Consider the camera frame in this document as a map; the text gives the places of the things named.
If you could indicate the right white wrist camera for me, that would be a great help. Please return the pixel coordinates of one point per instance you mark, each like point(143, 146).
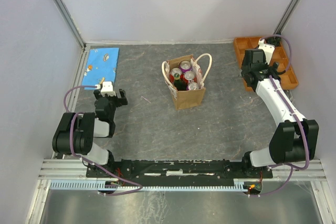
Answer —
point(267, 48)

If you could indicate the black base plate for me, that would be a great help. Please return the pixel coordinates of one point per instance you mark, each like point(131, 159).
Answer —
point(181, 173)

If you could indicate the aluminium frame rail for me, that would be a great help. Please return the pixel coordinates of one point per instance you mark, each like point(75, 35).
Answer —
point(73, 169)

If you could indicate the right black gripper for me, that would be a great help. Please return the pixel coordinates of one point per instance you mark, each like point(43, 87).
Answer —
point(243, 67)

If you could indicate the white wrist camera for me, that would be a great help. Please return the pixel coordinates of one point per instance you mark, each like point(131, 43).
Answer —
point(106, 88)
point(267, 48)

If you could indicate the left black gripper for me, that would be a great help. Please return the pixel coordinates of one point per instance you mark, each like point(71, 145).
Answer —
point(120, 101)

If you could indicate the burlap canvas bag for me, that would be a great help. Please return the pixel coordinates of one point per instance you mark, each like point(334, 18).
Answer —
point(186, 99)

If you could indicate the green glass bottle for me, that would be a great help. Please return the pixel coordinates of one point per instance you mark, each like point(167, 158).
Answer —
point(179, 83)

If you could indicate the blue patterned cloth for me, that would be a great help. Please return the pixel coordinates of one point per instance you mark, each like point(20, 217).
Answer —
point(101, 66)

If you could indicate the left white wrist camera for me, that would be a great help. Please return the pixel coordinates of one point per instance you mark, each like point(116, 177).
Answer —
point(106, 88)

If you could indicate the orange compartment tray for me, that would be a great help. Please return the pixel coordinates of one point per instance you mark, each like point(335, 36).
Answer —
point(288, 79)

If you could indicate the purple Fanta can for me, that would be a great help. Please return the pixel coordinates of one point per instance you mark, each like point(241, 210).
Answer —
point(192, 86)
point(185, 66)

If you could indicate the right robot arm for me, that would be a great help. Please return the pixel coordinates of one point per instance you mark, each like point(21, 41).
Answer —
point(295, 138)

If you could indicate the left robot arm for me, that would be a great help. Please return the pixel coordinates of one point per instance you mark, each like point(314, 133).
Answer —
point(75, 135)

